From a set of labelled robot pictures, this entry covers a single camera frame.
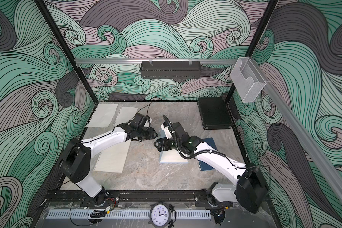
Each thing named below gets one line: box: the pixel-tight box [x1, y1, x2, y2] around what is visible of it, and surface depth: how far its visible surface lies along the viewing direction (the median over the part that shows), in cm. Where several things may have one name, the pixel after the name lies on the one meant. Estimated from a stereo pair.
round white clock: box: [148, 202, 171, 228], surface depth 68 cm
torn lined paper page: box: [85, 103, 118, 128], surface depth 113 cm
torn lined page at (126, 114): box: [113, 106, 138, 126], surface depth 116 cm
